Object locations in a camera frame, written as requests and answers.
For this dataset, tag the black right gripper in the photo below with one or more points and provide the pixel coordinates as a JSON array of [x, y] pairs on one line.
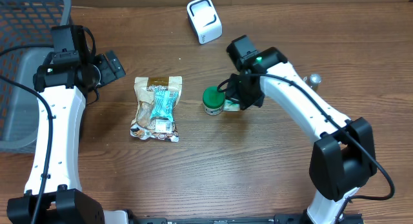
[[233, 93]]

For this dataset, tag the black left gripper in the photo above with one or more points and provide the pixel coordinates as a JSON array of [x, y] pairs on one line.
[[109, 75]]

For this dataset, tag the teal tissue pack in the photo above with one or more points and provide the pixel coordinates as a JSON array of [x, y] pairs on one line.
[[231, 106]]

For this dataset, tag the green lidded cup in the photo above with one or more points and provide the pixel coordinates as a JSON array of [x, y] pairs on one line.
[[213, 101]]

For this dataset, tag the teal snack bar wrapper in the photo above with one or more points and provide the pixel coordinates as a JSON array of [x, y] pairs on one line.
[[164, 102]]

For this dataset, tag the yellow oil bottle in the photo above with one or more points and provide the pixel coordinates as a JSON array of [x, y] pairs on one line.
[[313, 81]]

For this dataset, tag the brown Pantree snack pouch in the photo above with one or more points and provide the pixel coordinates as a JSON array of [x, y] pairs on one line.
[[142, 126]]

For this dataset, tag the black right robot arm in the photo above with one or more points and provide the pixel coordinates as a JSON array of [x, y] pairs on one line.
[[343, 155]]

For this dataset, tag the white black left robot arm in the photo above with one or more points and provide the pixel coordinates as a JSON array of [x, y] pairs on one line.
[[53, 192]]

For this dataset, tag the white barcode scanner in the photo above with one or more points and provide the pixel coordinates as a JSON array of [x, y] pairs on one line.
[[204, 20]]

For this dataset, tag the grey plastic mesh basket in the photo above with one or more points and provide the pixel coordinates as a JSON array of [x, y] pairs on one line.
[[26, 40]]

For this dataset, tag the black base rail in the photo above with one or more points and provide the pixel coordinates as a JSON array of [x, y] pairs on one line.
[[226, 220]]

